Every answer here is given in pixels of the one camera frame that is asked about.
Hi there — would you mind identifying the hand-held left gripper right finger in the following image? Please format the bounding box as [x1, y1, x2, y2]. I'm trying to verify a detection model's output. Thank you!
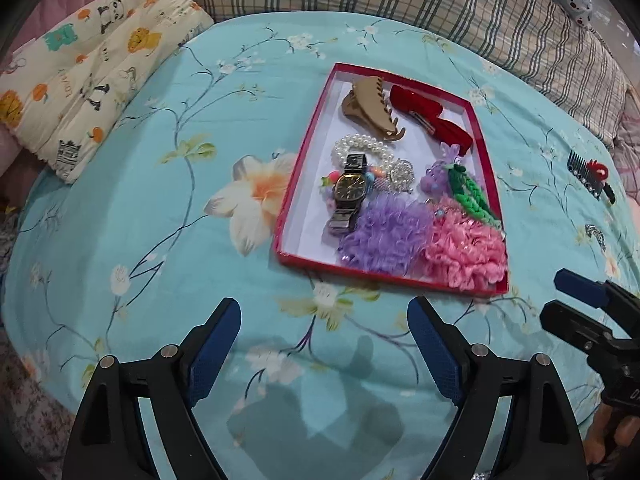
[406, 296, 590, 480]

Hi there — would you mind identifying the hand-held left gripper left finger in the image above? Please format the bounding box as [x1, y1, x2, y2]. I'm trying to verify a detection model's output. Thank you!
[65, 297, 243, 480]

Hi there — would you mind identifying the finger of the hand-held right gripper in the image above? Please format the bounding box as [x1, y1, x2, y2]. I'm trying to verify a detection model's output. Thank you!
[554, 268, 640, 311]
[540, 300, 640, 357]

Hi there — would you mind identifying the green braided hair tie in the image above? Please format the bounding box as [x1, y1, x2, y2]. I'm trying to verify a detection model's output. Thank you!
[446, 160, 502, 228]

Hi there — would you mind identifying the red shallow box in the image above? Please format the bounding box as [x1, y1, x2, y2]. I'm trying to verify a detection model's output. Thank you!
[272, 62, 510, 295]

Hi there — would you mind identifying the purple flower hair tie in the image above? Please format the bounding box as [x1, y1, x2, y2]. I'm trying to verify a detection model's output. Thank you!
[419, 142, 458, 196]

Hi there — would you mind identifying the silver rhinestone hair clip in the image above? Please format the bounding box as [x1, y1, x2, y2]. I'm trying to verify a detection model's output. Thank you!
[584, 223, 608, 253]
[385, 159, 417, 195]

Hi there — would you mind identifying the white pearl bracelet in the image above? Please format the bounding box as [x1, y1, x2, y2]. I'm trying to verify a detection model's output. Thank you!
[332, 133, 396, 173]

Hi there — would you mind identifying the red bow hair clip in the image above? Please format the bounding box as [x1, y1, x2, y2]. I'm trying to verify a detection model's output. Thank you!
[389, 85, 473, 157]

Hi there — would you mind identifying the beige hair claw clip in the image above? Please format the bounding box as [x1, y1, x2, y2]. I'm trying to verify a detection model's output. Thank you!
[341, 76, 407, 142]

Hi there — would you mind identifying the person's right hand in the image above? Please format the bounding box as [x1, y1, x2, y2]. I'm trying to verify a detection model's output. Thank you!
[585, 405, 640, 466]

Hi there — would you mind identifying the pink fluffy scrunchie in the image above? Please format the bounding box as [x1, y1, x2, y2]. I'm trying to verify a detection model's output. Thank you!
[412, 197, 508, 291]

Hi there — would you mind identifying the red flower hair clip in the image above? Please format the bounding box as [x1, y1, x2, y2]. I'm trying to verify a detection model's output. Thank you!
[586, 160, 617, 205]

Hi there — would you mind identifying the purple fluffy scrunchie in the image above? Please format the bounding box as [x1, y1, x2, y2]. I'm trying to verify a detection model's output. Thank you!
[337, 194, 436, 276]

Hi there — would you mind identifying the teal floral bed sheet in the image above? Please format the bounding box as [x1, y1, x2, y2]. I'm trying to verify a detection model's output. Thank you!
[2, 12, 631, 480]

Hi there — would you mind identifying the pink plaid blanket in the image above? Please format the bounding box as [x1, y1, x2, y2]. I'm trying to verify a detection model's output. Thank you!
[612, 87, 640, 181]

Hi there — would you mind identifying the metal band wristwatch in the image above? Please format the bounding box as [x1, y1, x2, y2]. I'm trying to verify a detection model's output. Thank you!
[327, 152, 371, 235]

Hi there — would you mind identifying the cartoon animal print pillow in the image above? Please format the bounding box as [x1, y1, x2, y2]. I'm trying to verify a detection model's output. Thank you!
[0, 0, 216, 185]

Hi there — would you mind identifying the plaid quilt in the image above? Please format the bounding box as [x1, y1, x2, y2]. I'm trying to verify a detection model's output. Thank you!
[160, 0, 631, 146]

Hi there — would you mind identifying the colourful bead hair tie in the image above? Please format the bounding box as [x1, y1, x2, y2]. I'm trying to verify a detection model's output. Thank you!
[319, 169, 387, 196]

